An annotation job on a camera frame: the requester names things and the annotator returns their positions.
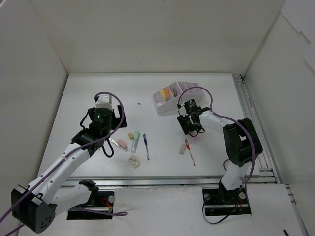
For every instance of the aluminium front rail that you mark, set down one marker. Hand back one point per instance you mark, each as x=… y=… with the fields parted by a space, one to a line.
x=142 y=181

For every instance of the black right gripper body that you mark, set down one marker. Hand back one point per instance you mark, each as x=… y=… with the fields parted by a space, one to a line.
x=187 y=122

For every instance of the small scissors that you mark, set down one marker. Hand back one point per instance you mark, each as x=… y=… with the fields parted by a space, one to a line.
x=114 y=142

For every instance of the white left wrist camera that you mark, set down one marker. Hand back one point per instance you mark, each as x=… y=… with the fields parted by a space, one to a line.
x=103 y=101

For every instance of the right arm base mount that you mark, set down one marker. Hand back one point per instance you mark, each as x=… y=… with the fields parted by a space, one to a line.
x=220 y=203

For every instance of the pink eraser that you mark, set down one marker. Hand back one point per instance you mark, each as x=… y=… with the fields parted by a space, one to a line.
x=122 y=144

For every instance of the orange capped marker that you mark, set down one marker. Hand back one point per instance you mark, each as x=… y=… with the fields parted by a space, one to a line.
x=167 y=94

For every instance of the green capped marker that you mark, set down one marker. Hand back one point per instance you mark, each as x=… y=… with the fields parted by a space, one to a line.
x=135 y=141

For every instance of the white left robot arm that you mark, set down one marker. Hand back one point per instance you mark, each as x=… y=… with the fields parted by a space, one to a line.
x=37 y=204

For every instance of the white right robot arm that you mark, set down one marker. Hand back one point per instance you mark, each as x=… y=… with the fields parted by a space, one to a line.
x=242 y=143

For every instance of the aluminium side rail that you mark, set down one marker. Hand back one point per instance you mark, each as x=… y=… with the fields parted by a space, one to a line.
x=249 y=111

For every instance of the beige eraser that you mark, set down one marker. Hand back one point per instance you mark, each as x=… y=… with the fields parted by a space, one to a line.
x=182 y=149

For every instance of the yellow highlighter pen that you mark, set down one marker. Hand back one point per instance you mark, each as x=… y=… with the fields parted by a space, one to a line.
x=163 y=95

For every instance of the small tan eraser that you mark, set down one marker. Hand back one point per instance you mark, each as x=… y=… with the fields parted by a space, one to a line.
x=131 y=136

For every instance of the blue pen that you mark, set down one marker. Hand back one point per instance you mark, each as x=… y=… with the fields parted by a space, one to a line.
x=146 y=146

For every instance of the pink white desk organizer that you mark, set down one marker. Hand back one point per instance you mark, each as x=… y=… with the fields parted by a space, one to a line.
x=193 y=93

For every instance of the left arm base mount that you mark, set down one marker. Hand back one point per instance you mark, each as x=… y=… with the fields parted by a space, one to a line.
x=100 y=200

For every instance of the red pen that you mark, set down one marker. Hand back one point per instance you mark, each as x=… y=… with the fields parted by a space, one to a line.
x=189 y=149

